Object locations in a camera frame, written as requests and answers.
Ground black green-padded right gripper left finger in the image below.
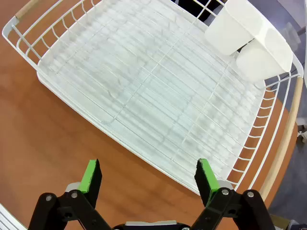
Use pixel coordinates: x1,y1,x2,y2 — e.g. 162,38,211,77
28,158,113,230

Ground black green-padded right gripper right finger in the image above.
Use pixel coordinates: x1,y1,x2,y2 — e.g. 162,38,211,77
190,158,276,230

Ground white wire dish rack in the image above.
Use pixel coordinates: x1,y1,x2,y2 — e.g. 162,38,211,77
1,0,304,202

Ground cardboard box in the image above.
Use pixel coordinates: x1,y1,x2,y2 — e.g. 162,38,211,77
270,214,292,230

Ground white plastic cutlery cup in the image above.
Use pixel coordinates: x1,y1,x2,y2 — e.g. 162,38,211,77
236,28,294,84
204,0,267,56

